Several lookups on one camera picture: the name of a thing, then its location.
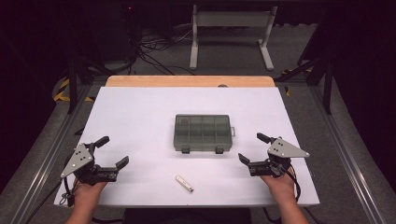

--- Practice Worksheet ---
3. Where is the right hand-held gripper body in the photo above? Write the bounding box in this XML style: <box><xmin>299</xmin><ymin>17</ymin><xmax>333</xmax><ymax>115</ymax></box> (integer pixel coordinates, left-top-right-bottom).
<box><xmin>247</xmin><ymin>136</ymin><xmax>311</xmax><ymax>179</ymax></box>

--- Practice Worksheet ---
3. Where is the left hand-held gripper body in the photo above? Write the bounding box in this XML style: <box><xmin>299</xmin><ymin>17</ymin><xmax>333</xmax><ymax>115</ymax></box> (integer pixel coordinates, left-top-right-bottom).
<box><xmin>60</xmin><ymin>142</ymin><xmax>120</xmax><ymax>187</ymax></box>

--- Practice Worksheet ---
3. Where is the grey plastic compartment box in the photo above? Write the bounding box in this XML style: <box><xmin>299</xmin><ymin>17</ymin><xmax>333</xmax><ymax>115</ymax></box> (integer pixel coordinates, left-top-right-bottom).
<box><xmin>173</xmin><ymin>113</ymin><xmax>237</xmax><ymax>155</ymax></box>

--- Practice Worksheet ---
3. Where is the small white stick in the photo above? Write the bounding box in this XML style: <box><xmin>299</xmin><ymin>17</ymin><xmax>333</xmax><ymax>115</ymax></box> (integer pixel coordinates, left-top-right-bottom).
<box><xmin>174</xmin><ymin>175</ymin><xmax>195</xmax><ymax>194</ymax></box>

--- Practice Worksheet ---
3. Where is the person's right hand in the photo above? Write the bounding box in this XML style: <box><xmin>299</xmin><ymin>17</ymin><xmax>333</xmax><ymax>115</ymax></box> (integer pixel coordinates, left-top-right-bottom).
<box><xmin>260</xmin><ymin>167</ymin><xmax>297</xmax><ymax>203</ymax></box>

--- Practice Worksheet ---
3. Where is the person's left hand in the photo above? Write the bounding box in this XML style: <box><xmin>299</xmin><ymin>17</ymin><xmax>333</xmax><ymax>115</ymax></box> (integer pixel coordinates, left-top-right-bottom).
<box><xmin>72</xmin><ymin>178</ymin><xmax>108</xmax><ymax>207</ymax></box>

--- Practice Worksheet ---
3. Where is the yellow black floor tape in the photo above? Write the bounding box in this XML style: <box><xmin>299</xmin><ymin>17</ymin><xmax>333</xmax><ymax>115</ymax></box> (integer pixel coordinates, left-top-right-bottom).
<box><xmin>280</xmin><ymin>66</ymin><xmax>314</xmax><ymax>97</ymax></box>
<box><xmin>52</xmin><ymin>77</ymin><xmax>95</xmax><ymax>104</ymax></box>

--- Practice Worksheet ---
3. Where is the white board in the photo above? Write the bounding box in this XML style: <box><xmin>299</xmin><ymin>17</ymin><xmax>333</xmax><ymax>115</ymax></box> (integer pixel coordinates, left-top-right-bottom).
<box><xmin>53</xmin><ymin>86</ymin><xmax>321</xmax><ymax>208</ymax></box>

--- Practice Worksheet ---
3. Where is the black metal stand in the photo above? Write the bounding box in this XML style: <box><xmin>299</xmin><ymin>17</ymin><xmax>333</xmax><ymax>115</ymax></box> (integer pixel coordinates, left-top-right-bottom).
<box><xmin>66</xmin><ymin>55</ymin><xmax>117</xmax><ymax>115</ymax></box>
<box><xmin>274</xmin><ymin>8</ymin><xmax>336</xmax><ymax>116</ymax></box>

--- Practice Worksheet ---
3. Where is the person's dark clothing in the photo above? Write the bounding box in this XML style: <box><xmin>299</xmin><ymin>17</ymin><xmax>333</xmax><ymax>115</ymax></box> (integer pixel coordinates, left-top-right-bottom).
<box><xmin>123</xmin><ymin>207</ymin><xmax>253</xmax><ymax>224</ymax></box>

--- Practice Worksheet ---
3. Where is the wooden table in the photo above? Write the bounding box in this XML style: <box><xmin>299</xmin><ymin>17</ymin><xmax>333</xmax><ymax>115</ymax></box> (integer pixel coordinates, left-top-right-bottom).
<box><xmin>105</xmin><ymin>75</ymin><xmax>276</xmax><ymax>89</ymax></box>

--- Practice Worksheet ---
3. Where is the black equipment cabinet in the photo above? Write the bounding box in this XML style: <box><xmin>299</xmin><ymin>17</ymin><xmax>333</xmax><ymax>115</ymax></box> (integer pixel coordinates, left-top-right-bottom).
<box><xmin>102</xmin><ymin>2</ymin><xmax>138</xmax><ymax>62</ymax></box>

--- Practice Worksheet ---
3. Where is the white metal stand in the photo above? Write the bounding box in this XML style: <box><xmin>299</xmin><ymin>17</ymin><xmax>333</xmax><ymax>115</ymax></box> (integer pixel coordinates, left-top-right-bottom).
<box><xmin>189</xmin><ymin>4</ymin><xmax>279</xmax><ymax>72</ymax></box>

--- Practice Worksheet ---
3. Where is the left hand-held gripper cable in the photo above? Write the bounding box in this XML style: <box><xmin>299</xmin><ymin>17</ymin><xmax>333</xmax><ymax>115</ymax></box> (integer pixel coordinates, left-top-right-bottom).
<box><xmin>22</xmin><ymin>177</ymin><xmax>77</xmax><ymax>224</ymax></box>

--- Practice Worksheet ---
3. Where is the hand-held gripper cable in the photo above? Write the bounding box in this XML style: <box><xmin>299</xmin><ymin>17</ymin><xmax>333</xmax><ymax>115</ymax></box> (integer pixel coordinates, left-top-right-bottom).
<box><xmin>262</xmin><ymin>167</ymin><xmax>303</xmax><ymax>224</ymax></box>
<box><xmin>22</xmin><ymin>177</ymin><xmax>77</xmax><ymax>224</ymax></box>

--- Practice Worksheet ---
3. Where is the aluminium rail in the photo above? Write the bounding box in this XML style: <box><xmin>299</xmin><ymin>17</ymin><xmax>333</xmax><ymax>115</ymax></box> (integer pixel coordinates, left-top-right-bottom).
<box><xmin>307</xmin><ymin>83</ymin><xmax>389</xmax><ymax>224</ymax></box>
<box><xmin>10</xmin><ymin>85</ymin><xmax>95</xmax><ymax>224</ymax></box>

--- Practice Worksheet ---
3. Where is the right hand-held gripper cable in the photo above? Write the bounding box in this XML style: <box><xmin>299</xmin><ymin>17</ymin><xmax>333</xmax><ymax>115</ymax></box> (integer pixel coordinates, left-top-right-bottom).
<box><xmin>262</xmin><ymin>167</ymin><xmax>303</xmax><ymax>224</ymax></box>

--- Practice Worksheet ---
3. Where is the bundle of floor cables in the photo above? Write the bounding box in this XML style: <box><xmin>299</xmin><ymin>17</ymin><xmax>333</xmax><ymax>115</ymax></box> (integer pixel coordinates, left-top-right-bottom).
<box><xmin>126</xmin><ymin>27</ymin><xmax>198</xmax><ymax>77</ymax></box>

